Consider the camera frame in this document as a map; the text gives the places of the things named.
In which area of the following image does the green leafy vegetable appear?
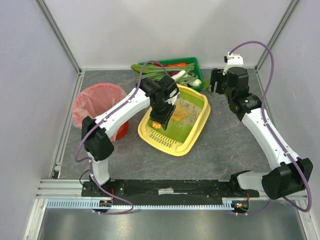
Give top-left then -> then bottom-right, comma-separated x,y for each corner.
130,63 -> 158,75

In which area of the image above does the purple onion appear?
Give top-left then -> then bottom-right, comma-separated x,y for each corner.
170,71 -> 179,76

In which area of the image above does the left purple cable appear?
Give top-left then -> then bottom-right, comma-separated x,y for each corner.
74,59 -> 173,216

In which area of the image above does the grey slotted cable duct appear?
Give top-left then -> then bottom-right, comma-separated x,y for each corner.
46,198 -> 250,210

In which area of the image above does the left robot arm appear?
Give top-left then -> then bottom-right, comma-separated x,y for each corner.
80,75 -> 179,186

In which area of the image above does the orange carrot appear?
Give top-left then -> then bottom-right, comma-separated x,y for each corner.
167,62 -> 188,68

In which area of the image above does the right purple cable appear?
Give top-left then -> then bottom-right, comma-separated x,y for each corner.
228,41 -> 313,217

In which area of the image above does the green long beans bunch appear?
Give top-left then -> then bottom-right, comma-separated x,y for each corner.
142,63 -> 199,86

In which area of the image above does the yellow green litter box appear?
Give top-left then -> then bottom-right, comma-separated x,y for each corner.
137,85 -> 211,157

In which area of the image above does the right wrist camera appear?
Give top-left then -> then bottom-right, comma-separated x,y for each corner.
222,52 -> 244,75

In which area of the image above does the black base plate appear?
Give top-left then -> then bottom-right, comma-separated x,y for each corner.
81,179 -> 261,201

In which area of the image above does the green plastic crate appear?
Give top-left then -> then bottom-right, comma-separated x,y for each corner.
142,57 -> 204,92

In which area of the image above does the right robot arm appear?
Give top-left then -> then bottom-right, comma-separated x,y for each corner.
210,67 -> 313,200

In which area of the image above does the orange litter scoop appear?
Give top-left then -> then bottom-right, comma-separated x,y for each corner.
152,106 -> 188,129

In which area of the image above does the white scallion stalk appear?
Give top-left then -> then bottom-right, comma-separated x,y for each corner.
171,70 -> 188,82

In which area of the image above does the red mesh trash bin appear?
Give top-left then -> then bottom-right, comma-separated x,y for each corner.
72,83 -> 130,142

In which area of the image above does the white radish with leaves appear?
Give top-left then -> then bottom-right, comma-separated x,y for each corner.
187,78 -> 213,96

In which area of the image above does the cat litter pile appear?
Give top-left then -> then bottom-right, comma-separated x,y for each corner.
175,98 -> 202,126

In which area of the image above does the purple cable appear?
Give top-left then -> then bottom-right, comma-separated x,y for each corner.
74,59 -> 173,216
228,41 -> 313,217

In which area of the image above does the red chili pepper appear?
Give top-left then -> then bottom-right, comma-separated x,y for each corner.
153,61 -> 169,68

